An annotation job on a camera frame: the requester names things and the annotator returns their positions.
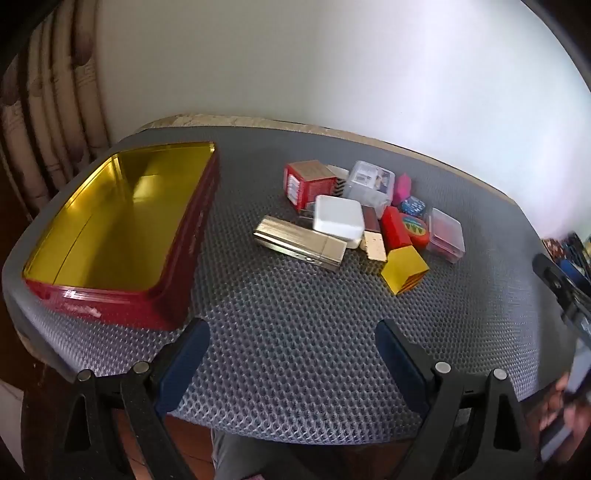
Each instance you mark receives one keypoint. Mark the red cardboard box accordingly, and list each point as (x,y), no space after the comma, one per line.
(307,184)

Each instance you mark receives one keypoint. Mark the blue patterned small tin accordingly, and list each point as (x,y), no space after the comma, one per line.
(412,206)

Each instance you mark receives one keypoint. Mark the grey honeycomb mat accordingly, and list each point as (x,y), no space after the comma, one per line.
(286,314)

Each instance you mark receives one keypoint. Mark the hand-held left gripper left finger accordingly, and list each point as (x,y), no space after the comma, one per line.
(182,364)

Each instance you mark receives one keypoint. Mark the pink eraser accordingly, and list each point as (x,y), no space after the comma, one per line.
(401,189)

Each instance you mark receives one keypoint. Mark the white power adapter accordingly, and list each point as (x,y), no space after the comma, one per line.
(334,217)

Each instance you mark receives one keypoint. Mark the clear case red contents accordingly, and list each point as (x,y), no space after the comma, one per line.
(445,235)

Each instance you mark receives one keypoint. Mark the beige patterned curtain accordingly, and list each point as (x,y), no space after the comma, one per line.
(55,115)

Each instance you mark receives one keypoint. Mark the white eraser zigzag sleeve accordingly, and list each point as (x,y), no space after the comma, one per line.
(340,177)

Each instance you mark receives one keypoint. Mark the dark patterned cloth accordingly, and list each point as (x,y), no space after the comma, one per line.
(568,249)

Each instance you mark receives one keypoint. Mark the person's right hand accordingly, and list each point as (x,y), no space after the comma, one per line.
(551,406)

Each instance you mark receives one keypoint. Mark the gold ribbed case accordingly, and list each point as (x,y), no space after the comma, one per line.
(295,242)

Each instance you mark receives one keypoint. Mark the red tin box gold inside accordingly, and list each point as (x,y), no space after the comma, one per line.
(115,221)

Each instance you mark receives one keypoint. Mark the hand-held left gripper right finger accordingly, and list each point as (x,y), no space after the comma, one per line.
(401,369)

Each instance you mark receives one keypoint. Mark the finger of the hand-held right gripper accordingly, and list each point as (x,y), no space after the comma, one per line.
(551,274)

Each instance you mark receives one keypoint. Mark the clear plastic box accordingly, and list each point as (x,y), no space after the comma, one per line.
(367,187)

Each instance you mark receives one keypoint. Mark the red block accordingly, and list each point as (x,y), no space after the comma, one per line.
(395,228)

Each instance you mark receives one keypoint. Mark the beige block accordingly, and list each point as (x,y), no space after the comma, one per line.
(375,247)

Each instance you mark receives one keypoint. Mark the yellow box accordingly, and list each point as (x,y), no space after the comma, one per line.
(401,272)

